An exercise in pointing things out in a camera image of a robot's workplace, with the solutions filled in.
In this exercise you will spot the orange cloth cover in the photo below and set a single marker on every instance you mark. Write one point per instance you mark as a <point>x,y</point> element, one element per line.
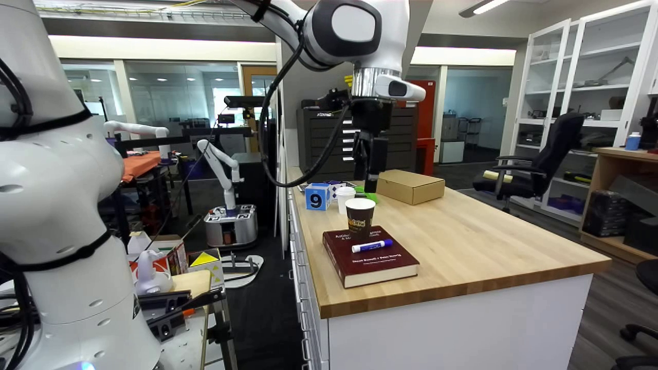
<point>141,165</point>

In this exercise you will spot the blue Expo marker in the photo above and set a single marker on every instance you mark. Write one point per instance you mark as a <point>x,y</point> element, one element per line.
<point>372,246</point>

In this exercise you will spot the small white background robot arm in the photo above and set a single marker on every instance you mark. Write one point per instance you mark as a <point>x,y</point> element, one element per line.
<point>222,165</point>

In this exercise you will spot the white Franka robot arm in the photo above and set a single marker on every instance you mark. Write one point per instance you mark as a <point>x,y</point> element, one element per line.
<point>53,192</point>

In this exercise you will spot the black clamp tool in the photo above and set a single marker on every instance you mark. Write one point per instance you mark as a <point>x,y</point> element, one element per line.
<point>175,308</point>

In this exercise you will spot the white shelving unit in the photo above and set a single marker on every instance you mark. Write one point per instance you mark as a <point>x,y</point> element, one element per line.
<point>582,69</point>

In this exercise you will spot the brown paper coffee cup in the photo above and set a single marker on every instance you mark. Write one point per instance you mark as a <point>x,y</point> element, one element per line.
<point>361,219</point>

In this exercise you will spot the black drawer cabinet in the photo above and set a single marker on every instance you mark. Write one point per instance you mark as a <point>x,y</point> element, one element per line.
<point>314,144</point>

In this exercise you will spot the black storage box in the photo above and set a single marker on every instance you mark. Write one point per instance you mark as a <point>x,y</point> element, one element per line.
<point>603,214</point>

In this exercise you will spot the green tape roll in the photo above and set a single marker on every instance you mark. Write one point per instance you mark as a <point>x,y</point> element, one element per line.
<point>372,197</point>

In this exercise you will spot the ceiling light strip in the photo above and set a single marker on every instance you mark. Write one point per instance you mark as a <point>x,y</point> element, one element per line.
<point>484,6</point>

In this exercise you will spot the flat cardboard box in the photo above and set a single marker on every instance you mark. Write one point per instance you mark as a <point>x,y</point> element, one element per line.
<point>410,186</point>

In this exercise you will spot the yellow block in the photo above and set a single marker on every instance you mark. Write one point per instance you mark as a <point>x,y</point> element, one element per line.
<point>203,261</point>

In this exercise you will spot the white workbench cabinet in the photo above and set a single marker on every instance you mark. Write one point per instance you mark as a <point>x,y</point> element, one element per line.
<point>464,321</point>

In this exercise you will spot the white spray bottle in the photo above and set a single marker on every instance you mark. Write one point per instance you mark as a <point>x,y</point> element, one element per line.
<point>149,274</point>

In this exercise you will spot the blue bottle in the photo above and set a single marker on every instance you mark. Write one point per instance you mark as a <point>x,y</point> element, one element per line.
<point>633,141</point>

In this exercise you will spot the black rolling chair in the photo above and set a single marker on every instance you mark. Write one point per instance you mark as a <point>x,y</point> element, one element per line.
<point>640,335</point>

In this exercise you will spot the silver robot base box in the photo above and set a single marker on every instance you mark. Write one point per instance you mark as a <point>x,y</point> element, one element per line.
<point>229,226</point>

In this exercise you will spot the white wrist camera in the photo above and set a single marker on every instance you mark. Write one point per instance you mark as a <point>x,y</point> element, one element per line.
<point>401,88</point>

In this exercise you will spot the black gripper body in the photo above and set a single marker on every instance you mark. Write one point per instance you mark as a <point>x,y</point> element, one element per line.
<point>372,115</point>

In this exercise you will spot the dark red hardcover book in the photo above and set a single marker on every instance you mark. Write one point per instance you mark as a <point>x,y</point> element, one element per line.
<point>372,265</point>

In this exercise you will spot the red tall cabinet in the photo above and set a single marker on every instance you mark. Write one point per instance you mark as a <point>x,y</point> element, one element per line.
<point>425,137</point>

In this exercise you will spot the wooden shelf unit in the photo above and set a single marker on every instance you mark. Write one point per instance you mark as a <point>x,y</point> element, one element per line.
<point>606,171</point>

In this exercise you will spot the black office chair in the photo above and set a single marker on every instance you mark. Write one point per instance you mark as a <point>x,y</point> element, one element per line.
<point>547,160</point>

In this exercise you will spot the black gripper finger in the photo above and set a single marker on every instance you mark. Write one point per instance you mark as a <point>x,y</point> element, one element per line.
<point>363,156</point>
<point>376,165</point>

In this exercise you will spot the yellow wall sign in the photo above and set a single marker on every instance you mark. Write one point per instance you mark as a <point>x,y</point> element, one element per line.
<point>347,78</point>

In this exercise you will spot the blue cube with number nine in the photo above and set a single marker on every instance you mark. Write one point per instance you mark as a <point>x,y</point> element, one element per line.
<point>314,197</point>

